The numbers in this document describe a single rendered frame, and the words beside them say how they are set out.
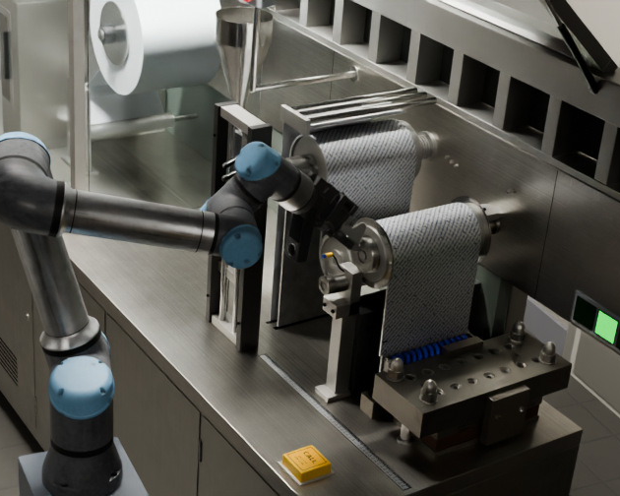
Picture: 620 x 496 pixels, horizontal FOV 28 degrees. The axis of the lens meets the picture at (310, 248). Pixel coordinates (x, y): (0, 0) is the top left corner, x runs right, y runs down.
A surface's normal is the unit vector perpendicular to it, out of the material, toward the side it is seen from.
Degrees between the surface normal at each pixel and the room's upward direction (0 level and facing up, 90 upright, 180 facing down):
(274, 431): 0
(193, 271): 0
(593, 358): 90
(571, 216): 90
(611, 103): 90
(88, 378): 8
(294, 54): 90
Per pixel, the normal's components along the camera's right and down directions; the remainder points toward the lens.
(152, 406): -0.84, 0.19
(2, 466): 0.07, -0.89
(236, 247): 0.18, 0.46
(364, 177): 0.55, 0.44
